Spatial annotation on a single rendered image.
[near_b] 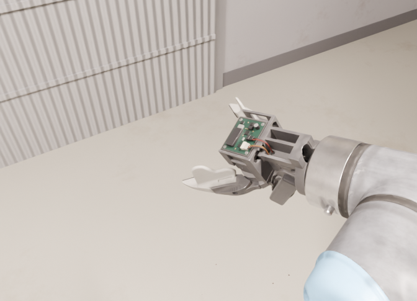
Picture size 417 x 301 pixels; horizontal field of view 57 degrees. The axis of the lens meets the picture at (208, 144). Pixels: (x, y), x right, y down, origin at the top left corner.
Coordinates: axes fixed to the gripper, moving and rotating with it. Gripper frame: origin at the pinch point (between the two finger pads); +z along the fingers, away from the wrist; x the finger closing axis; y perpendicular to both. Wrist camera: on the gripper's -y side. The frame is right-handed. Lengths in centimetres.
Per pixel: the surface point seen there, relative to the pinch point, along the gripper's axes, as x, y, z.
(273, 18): -161, -125, 125
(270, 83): -130, -161, 126
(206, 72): -102, -119, 146
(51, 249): 43, -82, 129
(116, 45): -67, -57, 154
